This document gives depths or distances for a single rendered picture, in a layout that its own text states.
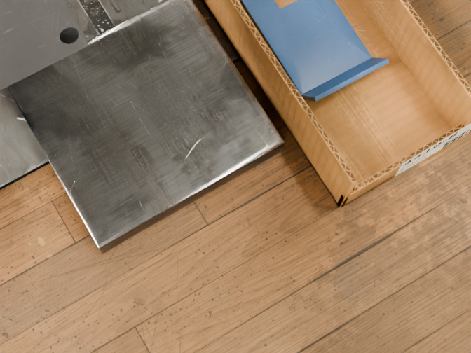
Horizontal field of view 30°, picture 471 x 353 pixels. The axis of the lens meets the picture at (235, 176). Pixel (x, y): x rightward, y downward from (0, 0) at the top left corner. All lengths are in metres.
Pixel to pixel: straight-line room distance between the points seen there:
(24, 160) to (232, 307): 0.21
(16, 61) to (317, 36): 0.35
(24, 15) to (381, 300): 0.37
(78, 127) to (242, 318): 0.20
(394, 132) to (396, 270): 0.12
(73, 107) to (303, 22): 0.21
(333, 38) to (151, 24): 0.15
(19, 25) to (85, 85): 0.27
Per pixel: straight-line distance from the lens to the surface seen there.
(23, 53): 0.47
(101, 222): 0.69
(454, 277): 0.72
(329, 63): 0.75
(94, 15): 0.78
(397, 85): 0.75
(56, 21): 0.47
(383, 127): 0.74
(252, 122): 0.71
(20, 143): 0.74
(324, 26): 0.76
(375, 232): 0.72
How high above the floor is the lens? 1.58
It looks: 73 degrees down
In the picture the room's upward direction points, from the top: 5 degrees clockwise
